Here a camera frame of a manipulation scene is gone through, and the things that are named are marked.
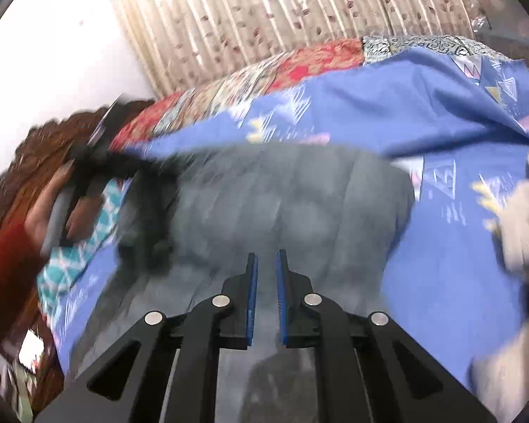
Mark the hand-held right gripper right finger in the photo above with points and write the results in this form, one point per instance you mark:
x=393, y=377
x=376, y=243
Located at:
x=283, y=299

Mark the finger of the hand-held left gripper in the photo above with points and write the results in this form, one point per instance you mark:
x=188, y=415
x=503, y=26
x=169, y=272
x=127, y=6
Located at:
x=145, y=165

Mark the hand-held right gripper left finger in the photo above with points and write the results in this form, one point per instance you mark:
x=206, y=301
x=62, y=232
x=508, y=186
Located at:
x=252, y=299

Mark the grey puffer jacket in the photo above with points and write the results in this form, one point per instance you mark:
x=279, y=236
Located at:
x=291, y=194

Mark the person's left hand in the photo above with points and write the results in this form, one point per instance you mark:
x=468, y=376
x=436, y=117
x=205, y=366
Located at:
x=37, y=220

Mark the carved wooden headboard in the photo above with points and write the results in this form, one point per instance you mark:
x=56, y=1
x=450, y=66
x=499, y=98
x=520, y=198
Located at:
x=31, y=150

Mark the teal white patterned pillow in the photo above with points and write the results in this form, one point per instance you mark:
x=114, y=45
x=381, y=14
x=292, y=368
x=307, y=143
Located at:
x=57, y=273

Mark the beige leaf print curtain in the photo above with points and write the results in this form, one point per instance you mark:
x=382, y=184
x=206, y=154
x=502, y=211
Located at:
x=247, y=9

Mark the floral patchwork quilt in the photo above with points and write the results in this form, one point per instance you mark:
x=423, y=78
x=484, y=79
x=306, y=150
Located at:
x=335, y=57

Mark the blue printed bedsheet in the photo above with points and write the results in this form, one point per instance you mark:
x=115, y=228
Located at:
x=423, y=119

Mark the beige fluffy cloth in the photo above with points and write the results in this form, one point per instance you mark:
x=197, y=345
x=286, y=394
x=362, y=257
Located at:
x=520, y=229
x=507, y=370

